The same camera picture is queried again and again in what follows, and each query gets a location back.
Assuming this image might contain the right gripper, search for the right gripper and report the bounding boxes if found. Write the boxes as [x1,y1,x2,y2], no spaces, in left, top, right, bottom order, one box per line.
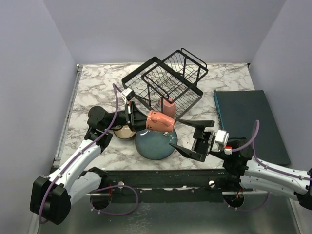
[170,119,230,161]

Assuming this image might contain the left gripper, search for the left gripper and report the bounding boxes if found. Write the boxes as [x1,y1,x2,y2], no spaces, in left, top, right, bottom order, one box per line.
[104,100,157,131]

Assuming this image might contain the pink printed coffee mug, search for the pink printed coffee mug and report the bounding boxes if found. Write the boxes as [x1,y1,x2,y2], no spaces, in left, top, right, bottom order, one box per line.
[145,110,175,132]

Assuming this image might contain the blue ceramic plate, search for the blue ceramic plate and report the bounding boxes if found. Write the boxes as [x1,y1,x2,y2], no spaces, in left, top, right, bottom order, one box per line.
[135,130,178,160]

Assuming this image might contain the plain pink mug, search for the plain pink mug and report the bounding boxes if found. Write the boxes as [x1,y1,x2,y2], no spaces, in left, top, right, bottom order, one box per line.
[158,99,176,118]

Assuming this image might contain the black wire dish rack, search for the black wire dish rack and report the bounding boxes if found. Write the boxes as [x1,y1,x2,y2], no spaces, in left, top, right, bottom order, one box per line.
[121,48,208,119]

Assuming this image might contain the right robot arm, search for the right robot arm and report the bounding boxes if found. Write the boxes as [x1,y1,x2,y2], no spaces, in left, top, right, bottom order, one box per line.
[173,119,312,210]

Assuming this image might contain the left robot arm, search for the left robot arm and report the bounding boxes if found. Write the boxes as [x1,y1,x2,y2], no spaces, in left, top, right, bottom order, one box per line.
[30,101,147,225]

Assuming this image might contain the dark bowl cream inside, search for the dark bowl cream inside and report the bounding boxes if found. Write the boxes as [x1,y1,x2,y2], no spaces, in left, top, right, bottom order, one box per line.
[113,126,136,140]

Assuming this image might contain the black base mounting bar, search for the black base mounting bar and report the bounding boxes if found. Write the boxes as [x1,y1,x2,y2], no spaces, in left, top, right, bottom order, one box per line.
[69,167,241,203]

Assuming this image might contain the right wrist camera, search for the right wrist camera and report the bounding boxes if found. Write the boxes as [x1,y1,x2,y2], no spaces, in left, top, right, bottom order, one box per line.
[211,130,230,152]

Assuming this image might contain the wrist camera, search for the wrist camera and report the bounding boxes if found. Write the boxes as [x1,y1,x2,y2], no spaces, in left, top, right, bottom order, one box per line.
[121,88,135,102]
[211,130,230,152]

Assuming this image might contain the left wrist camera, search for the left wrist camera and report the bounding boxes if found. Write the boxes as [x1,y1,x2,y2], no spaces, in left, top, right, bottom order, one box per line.
[121,88,135,102]

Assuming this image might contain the blue network switch box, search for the blue network switch box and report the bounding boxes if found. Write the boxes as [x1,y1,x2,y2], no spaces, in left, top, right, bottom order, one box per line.
[213,89,293,169]

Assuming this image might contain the left aluminium rail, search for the left aluminium rail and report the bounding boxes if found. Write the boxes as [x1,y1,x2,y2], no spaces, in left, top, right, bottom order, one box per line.
[53,64,83,165]

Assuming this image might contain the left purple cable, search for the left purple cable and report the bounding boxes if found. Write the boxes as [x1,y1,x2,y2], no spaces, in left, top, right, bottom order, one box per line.
[38,83,127,224]

